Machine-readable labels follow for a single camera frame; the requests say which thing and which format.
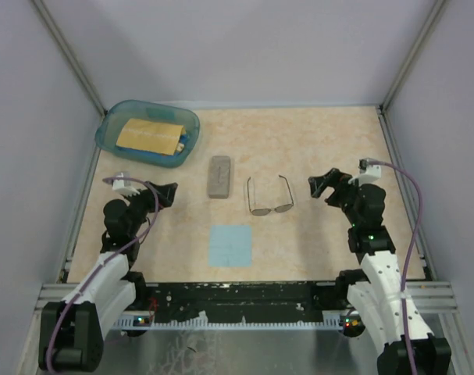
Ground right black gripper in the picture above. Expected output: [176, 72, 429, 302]
[308, 168, 369, 227]

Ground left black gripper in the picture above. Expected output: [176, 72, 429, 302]
[121, 180, 176, 238]

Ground grey glasses case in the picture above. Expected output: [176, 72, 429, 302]
[207, 155, 233, 199]

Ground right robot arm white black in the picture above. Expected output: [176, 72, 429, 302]
[308, 162, 451, 374]

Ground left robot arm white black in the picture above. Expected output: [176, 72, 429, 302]
[38, 173, 178, 374]

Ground teal plastic bin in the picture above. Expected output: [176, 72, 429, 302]
[94, 100, 200, 168]

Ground light blue cleaning cloth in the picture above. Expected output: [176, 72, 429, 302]
[208, 225, 252, 268]

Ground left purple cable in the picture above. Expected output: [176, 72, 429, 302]
[45, 176, 161, 372]

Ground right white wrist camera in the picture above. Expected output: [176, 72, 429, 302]
[348, 158, 382, 186]

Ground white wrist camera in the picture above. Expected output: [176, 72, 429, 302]
[348, 158, 382, 186]
[112, 172, 140, 198]

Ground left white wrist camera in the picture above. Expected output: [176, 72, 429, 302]
[112, 172, 140, 198]

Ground metal frame sunglasses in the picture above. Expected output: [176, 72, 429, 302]
[246, 174, 295, 217]

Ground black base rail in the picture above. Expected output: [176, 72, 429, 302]
[114, 281, 364, 337]

